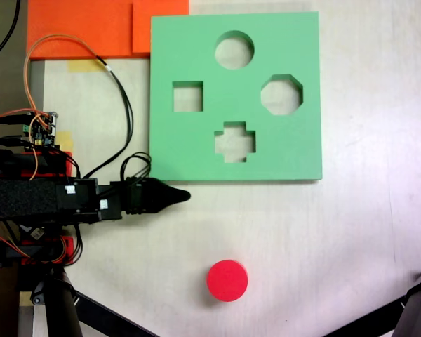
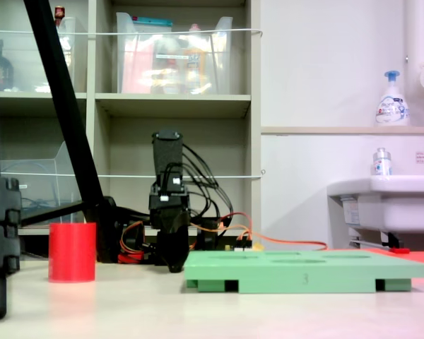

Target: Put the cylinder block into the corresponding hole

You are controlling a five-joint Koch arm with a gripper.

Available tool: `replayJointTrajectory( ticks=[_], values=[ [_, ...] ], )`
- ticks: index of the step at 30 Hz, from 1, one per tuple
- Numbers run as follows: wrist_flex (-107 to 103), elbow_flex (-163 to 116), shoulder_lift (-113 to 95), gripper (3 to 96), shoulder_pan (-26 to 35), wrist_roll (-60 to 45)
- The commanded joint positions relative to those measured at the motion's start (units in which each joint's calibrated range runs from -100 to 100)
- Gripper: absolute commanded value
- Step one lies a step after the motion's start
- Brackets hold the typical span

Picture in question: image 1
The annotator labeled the red cylinder block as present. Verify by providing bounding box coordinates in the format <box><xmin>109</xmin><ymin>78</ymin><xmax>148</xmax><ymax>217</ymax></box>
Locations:
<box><xmin>206</xmin><ymin>259</ymin><xmax>249</xmax><ymax>303</ymax></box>

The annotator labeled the long thin black cable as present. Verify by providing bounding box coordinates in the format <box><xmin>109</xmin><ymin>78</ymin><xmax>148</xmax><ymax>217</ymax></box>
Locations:
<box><xmin>82</xmin><ymin>55</ymin><xmax>134</xmax><ymax>180</ymax></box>

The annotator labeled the black driver circuit board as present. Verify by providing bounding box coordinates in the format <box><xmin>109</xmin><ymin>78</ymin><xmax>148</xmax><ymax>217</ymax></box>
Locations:
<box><xmin>19</xmin><ymin>224</ymin><xmax>46</xmax><ymax>243</ymax></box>

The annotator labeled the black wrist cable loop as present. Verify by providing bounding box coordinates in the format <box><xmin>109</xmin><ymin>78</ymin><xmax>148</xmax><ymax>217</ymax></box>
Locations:
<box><xmin>120</xmin><ymin>152</ymin><xmax>152</xmax><ymax>182</ymax></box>

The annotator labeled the green shape sorter board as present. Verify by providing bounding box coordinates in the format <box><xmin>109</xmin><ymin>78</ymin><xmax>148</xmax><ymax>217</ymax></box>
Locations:
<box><xmin>148</xmin><ymin>11</ymin><xmax>323</xmax><ymax>184</ymax></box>

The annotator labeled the circuit board with wires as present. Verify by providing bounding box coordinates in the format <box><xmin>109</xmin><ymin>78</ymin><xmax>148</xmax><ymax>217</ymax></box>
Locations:
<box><xmin>20</xmin><ymin>111</ymin><xmax>60</xmax><ymax>152</ymax></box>

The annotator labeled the yellow tape piece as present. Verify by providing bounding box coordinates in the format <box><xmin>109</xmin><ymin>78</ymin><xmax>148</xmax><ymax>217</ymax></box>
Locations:
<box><xmin>67</xmin><ymin>58</ymin><xmax>100</xmax><ymax>74</ymax></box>
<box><xmin>55</xmin><ymin>131</ymin><xmax>74</xmax><ymax>152</ymax></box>

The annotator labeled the thin black tripod brace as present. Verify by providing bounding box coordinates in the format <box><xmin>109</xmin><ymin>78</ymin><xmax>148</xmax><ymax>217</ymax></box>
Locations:
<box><xmin>322</xmin><ymin>296</ymin><xmax>408</xmax><ymax>337</ymax></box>
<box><xmin>72</xmin><ymin>291</ymin><xmax>161</xmax><ymax>337</ymax></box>

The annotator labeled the thin orange wire loop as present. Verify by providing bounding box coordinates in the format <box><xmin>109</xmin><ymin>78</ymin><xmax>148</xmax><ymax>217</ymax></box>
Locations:
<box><xmin>23</xmin><ymin>34</ymin><xmax>101</xmax><ymax>117</ymax></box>

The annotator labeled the black tripod leg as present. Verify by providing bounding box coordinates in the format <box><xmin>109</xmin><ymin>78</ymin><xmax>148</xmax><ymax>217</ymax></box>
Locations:
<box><xmin>392</xmin><ymin>263</ymin><xmax>421</xmax><ymax>337</ymax></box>
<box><xmin>29</xmin><ymin>268</ymin><xmax>83</xmax><ymax>337</ymax></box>

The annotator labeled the orange block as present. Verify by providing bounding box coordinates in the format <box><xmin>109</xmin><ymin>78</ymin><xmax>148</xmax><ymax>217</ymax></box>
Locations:
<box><xmin>27</xmin><ymin>0</ymin><xmax>190</xmax><ymax>60</ymax></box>

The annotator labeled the thick black cable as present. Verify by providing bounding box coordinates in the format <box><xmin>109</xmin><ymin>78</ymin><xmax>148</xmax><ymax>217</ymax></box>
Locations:
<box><xmin>0</xmin><ymin>0</ymin><xmax>22</xmax><ymax>98</ymax></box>

